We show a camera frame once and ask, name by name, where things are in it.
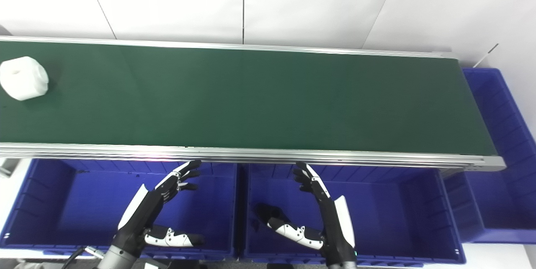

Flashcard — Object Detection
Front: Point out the green conveyor belt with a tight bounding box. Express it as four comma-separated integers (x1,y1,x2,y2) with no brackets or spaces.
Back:
0,35,507,173
0,41,498,156

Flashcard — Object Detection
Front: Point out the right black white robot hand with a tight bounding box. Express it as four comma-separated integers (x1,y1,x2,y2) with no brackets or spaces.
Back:
253,161,357,266

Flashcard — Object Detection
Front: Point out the aluminium conveyor support leg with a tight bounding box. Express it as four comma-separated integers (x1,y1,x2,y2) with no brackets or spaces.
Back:
0,158,19,177

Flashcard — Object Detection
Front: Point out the white hexagonal plastic part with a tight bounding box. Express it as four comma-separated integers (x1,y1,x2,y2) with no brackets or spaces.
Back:
0,56,49,101

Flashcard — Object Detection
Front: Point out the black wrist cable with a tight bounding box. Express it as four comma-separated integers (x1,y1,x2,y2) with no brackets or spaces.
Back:
61,246,105,269

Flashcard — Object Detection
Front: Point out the blue plastic bin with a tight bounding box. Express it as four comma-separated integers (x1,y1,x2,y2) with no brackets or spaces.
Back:
239,163,466,266
443,68,536,244
0,158,239,261

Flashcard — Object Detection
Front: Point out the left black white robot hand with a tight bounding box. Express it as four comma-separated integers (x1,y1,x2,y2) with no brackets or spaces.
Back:
112,159,206,257

